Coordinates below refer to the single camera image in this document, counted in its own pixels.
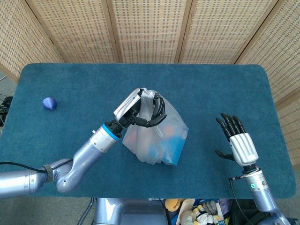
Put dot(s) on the small blue ball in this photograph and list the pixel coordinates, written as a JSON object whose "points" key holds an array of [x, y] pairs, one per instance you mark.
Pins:
{"points": [[49, 103]]}

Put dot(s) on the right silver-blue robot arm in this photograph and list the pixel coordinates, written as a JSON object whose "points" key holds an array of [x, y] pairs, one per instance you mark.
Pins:
{"points": [[262, 194]]}

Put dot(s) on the white plush toy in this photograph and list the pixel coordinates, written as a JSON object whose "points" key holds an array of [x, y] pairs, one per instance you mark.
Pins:
{"points": [[201, 214]]}

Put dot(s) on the blue printed carton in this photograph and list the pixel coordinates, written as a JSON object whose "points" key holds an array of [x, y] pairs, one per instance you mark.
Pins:
{"points": [[173, 150]]}

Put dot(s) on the grey-blue robot torso base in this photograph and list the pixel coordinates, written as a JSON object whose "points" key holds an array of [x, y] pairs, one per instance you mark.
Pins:
{"points": [[131, 213]]}

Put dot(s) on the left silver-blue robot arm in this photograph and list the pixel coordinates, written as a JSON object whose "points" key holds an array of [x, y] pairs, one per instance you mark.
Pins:
{"points": [[89, 152]]}

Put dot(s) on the teal carpet table mat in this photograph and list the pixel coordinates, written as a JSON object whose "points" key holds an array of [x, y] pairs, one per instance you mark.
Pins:
{"points": [[70, 77]]}

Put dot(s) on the clear plastic bag with snacks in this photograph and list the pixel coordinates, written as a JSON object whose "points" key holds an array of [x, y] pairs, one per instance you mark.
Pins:
{"points": [[145, 145]]}

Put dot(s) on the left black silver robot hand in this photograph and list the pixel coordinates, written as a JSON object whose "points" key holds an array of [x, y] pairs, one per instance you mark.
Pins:
{"points": [[127, 107]]}

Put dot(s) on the black fabric bag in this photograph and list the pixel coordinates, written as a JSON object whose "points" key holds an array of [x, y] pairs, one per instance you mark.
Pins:
{"points": [[243, 218]]}

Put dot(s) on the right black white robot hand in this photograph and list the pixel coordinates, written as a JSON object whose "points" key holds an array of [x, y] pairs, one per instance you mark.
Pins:
{"points": [[243, 147]]}

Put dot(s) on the yellow plush toy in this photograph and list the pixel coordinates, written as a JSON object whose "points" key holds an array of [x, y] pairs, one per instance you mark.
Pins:
{"points": [[173, 204]]}

